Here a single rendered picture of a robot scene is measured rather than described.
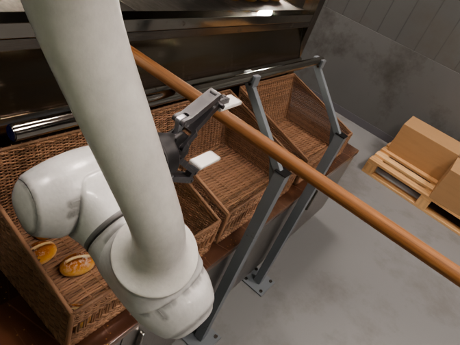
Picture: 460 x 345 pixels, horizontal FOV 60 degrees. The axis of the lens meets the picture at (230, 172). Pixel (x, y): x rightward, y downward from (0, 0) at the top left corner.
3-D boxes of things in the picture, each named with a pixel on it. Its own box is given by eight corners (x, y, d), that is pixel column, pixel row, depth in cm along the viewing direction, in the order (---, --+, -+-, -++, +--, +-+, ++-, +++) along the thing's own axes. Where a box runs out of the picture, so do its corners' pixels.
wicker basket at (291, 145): (220, 132, 205) (237, 84, 189) (276, 111, 247) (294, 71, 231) (295, 187, 187) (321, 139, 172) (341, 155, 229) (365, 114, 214)
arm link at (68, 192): (90, 167, 64) (139, 229, 62) (-9, 203, 53) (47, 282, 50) (110, 122, 57) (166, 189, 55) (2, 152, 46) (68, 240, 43)
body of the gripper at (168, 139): (137, 126, 63) (176, 113, 70) (128, 167, 68) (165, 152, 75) (170, 151, 61) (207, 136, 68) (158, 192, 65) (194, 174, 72)
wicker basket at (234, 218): (125, 170, 157) (137, 111, 142) (212, 135, 200) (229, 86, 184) (216, 247, 141) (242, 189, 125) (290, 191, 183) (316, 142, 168)
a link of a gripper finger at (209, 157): (200, 168, 78) (199, 170, 79) (221, 157, 84) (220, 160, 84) (189, 159, 79) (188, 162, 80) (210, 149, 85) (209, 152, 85)
